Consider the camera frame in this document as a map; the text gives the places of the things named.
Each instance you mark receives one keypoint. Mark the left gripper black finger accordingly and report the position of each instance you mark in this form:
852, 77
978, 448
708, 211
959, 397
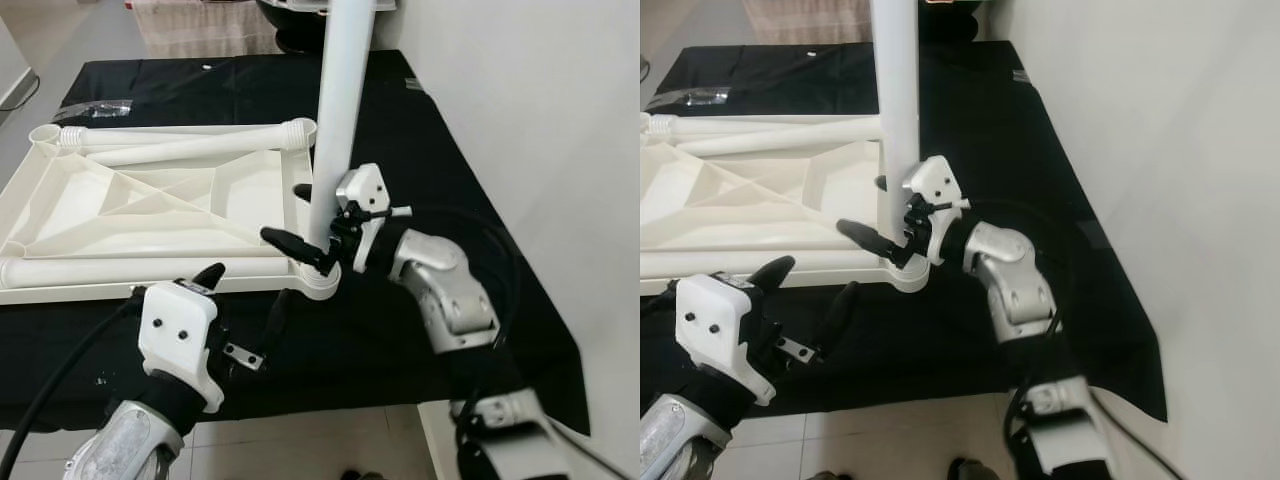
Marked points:
209, 277
276, 320
774, 275
842, 312

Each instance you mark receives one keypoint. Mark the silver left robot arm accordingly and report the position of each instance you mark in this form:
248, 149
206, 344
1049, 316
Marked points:
680, 440
120, 445

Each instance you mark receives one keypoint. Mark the white plastic children table top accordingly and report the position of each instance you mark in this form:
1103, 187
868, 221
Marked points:
760, 200
150, 215

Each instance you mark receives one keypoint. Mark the large black bowl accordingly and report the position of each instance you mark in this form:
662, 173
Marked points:
950, 20
290, 30

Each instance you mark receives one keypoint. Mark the beige woven cloth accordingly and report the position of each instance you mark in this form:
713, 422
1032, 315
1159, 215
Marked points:
200, 30
800, 20

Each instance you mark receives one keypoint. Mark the clear plastic bag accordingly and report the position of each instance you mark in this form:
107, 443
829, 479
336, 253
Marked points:
695, 97
100, 108

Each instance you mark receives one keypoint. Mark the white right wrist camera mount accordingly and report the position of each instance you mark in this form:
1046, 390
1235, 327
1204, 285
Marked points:
935, 185
370, 190

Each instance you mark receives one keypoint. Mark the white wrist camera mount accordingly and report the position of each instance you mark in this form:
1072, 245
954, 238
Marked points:
935, 185
370, 190
715, 325
180, 340

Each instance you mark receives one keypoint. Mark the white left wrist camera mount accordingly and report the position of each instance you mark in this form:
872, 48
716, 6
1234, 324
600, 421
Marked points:
715, 325
180, 340

